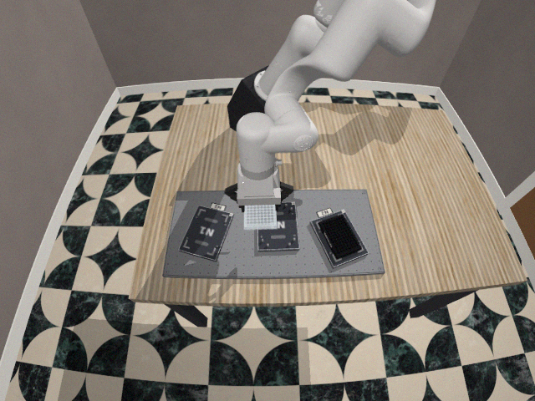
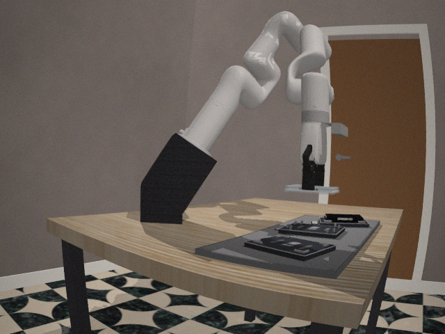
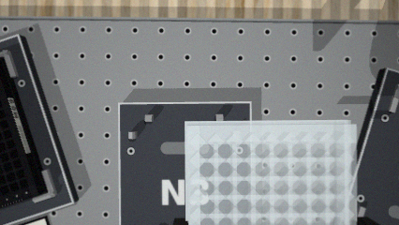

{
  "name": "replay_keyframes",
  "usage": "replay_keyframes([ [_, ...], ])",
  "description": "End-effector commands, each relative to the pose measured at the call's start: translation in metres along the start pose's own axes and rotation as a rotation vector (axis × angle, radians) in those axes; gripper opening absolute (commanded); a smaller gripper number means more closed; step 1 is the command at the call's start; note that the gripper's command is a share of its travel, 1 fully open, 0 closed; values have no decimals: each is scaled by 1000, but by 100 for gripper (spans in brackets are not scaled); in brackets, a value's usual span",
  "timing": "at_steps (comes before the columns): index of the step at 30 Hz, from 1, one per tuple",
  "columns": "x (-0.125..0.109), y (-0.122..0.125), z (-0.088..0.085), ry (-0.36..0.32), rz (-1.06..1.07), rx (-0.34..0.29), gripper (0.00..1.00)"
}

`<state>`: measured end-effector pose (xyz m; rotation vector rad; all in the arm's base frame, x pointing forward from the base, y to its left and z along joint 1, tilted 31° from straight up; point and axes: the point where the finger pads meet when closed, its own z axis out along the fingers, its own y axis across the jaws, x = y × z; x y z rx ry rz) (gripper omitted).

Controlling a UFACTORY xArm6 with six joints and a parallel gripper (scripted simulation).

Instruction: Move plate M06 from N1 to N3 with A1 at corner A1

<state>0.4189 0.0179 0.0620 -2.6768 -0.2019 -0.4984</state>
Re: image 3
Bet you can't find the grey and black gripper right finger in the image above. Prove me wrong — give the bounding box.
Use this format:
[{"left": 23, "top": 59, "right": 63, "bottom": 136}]
[{"left": 357, "top": 217, "right": 379, "bottom": 225}]

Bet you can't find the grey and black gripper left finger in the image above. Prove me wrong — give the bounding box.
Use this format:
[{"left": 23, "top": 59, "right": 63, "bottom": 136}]
[{"left": 173, "top": 218, "right": 188, "bottom": 225}]

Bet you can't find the white multi-well plate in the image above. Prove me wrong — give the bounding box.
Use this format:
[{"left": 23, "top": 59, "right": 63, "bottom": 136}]
[{"left": 185, "top": 120, "right": 357, "bottom": 225}]

